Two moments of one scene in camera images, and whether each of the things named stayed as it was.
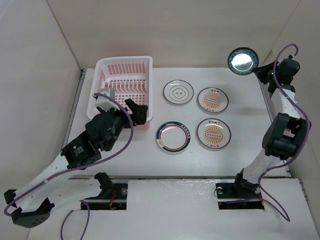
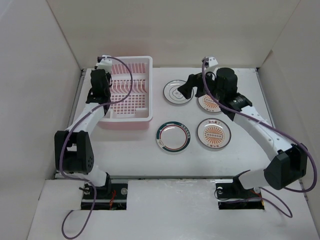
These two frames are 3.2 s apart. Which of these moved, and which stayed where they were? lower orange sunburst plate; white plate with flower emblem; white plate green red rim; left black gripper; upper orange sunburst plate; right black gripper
Moved: left black gripper; right black gripper
Stayed: white plate with flower emblem; lower orange sunburst plate; upper orange sunburst plate; white plate green red rim
